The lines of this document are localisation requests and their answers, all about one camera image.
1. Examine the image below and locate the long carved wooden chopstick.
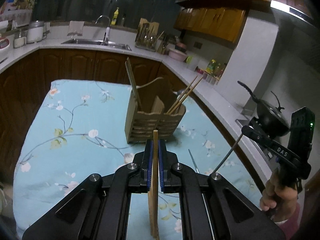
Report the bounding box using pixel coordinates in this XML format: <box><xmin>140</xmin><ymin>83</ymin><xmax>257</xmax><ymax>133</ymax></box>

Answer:
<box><xmin>125</xmin><ymin>57</ymin><xmax>143</xmax><ymax>111</ymax></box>

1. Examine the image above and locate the person's right hand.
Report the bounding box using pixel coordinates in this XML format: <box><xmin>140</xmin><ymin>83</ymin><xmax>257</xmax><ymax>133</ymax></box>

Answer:
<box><xmin>260</xmin><ymin>170</ymin><xmax>298</xmax><ymax>222</ymax></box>

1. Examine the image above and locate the light blue floral tablecloth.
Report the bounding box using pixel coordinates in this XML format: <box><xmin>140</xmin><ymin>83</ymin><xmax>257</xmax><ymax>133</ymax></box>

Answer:
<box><xmin>13</xmin><ymin>80</ymin><xmax>261</xmax><ymax>239</ymax></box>

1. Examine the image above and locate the wooden utensil holder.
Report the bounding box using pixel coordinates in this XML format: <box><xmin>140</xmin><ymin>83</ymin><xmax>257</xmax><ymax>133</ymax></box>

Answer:
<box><xmin>125</xmin><ymin>77</ymin><xmax>186</xmax><ymax>143</ymax></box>

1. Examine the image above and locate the yellow oil bottle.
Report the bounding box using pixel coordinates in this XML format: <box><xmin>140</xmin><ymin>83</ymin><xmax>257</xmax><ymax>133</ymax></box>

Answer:
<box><xmin>206</xmin><ymin>59</ymin><xmax>217</xmax><ymax>75</ymax></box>

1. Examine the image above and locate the pink plastic basin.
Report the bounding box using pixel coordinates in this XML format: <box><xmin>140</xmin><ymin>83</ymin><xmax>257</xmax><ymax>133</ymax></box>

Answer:
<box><xmin>168</xmin><ymin>49</ymin><xmax>188</xmax><ymax>62</ymax></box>

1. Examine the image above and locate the stainless steel sink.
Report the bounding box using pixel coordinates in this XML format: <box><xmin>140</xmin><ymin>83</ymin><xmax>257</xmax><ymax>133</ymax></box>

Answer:
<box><xmin>62</xmin><ymin>38</ymin><xmax>131</xmax><ymax>51</ymax></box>

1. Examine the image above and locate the chrome sink faucet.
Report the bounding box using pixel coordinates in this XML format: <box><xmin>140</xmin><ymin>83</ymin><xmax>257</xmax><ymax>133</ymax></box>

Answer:
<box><xmin>94</xmin><ymin>15</ymin><xmax>112</xmax><ymax>43</ymax></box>

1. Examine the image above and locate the countertop utensil drying rack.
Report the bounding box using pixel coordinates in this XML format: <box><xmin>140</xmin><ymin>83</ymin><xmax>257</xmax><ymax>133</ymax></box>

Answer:
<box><xmin>135</xmin><ymin>18</ymin><xmax>159</xmax><ymax>51</ymax></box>

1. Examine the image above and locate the glass storage jar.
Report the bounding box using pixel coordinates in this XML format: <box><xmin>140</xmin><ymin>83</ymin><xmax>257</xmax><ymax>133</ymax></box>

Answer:
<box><xmin>14</xmin><ymin>30</ymin><xmax>27</xmax><ymax>48</ymax></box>

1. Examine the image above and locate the white lidded pot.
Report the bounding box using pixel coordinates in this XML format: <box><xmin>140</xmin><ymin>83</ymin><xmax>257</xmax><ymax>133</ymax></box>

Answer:
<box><xmin>27</xmin><ymin>21</ymin><xmax>44</xmax><ymax>44</ymax></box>

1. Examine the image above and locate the yellow dish soap bottle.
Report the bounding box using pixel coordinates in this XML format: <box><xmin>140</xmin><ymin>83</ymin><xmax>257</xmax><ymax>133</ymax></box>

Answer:
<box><xmin>111</xmin><ymin>7</ymin><xmax>119</xmax><ymax>25</ymax></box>

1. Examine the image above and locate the white red rice cooker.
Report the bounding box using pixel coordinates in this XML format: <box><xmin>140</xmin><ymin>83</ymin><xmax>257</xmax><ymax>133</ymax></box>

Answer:
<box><xmin>0</xmin><ymin>37</ymin><xmax>10</xmax><ymax>54</ymax></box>

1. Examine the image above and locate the black wok with handle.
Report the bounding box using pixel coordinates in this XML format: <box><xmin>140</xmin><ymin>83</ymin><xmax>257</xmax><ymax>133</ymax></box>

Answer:
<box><xmin>237</xmin><ymin>81</ymin><xmax>290</xmax><ymax>139</ymax></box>

